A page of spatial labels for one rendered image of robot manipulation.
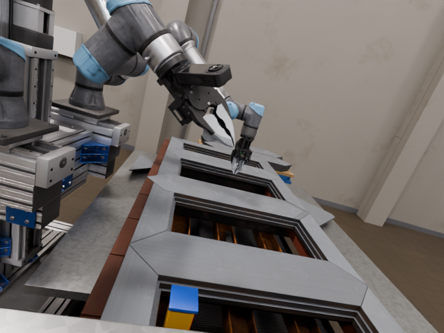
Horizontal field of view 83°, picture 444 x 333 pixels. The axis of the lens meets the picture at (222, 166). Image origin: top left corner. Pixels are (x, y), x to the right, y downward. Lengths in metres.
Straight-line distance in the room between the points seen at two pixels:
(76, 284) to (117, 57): 0.63
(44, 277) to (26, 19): 0.82
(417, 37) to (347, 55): 0.88
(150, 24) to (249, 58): 3.16
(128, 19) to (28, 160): 0.50
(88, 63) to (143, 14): 0.14
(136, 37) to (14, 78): 0.44
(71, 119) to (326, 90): 3.25
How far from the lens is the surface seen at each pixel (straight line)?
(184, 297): 0.60
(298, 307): 0.80
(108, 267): 0.73
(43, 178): 0.87
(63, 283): 0.90
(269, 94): 3.70
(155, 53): 0.54
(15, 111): 0.92
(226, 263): 0.76
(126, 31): 0.57
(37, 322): 0.35
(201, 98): 0.53
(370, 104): 4.17
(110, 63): 0.59
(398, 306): 1.24
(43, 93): 1.22
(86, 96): 1.31
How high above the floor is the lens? 1.32
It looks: 18 degrees down
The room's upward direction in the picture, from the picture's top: 17 degrees clockwise
